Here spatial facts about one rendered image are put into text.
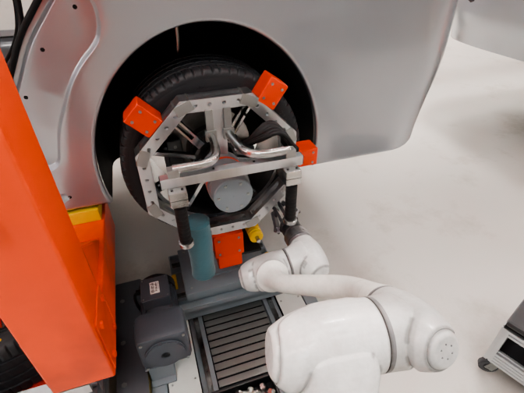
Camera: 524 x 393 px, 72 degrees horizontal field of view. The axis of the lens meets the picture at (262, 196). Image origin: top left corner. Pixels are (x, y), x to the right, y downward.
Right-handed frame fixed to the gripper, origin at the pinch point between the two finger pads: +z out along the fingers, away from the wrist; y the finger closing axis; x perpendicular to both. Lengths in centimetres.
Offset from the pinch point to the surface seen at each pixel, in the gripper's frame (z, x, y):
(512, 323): -62, -72, 30
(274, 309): -9, -37, -42
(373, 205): 55, -111, 21
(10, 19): 753, 154, -208
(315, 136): 6.1, 3.2, 29.6
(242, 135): 15.8, 22.8, 10.8
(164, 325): -26, 19, -52
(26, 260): -47, 75, -24
